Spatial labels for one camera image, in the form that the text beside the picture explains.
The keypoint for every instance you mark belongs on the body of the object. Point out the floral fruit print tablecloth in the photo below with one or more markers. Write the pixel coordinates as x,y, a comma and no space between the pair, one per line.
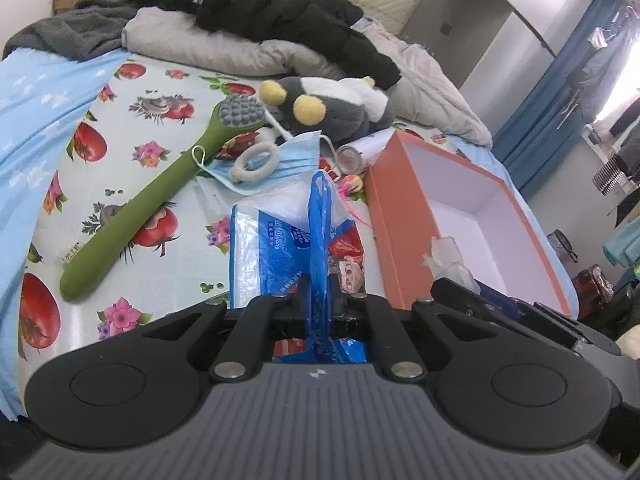
165,135

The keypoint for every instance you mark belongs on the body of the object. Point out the green massage brush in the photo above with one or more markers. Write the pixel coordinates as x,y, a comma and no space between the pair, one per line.
145,200

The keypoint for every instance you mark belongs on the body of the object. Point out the grey wardrobe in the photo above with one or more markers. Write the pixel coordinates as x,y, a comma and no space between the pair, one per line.
475,15

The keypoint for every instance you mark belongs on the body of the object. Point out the white plastic packet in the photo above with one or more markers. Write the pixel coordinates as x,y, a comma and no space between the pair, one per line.
450,262

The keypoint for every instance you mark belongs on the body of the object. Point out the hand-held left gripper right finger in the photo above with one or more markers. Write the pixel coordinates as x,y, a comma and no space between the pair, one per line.
336,310

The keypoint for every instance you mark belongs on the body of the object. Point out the red bag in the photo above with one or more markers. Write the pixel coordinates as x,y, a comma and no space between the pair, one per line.
592,285

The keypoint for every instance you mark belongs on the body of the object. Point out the red snack packet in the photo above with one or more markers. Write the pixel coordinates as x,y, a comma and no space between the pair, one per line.
346,262

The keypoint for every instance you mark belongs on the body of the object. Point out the teal cloth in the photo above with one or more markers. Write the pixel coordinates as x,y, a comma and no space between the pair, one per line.
622,245

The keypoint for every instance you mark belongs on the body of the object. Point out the dark grey blanket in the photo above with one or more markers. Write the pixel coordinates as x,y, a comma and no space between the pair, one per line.
65,30

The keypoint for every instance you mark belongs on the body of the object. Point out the blue tissue packet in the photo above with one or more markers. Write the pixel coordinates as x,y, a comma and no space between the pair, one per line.
280,250

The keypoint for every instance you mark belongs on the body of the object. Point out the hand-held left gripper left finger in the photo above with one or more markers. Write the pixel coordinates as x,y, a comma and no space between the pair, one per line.
302,310

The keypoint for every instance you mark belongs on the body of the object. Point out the blue curtain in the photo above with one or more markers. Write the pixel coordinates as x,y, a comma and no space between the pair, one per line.
555,95

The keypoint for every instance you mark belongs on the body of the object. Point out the grey penguin plush toy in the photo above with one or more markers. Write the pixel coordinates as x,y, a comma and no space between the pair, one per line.
340,110

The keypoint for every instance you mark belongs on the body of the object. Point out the light grey quilt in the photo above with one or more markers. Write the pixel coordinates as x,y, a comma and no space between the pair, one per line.
200,40

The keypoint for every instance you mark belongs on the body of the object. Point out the light blue sheet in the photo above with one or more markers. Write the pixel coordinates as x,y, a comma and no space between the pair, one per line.
35,120

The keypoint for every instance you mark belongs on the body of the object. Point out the white cylinder tube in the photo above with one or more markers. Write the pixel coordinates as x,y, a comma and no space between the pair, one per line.
369,144

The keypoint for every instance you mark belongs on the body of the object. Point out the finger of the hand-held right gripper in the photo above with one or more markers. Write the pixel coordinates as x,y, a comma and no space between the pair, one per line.
497,300
460,295

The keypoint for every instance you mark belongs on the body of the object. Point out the pink yellow small toy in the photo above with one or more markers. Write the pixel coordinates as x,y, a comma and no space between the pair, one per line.
352,183

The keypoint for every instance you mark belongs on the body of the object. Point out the black jacket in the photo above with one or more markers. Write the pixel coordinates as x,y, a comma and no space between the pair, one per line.
280,15

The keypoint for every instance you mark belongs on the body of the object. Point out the orange cardboard box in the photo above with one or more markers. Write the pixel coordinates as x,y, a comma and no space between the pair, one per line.
400,220

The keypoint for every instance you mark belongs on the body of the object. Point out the blue face mask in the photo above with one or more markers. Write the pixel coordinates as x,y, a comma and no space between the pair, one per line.
295,160

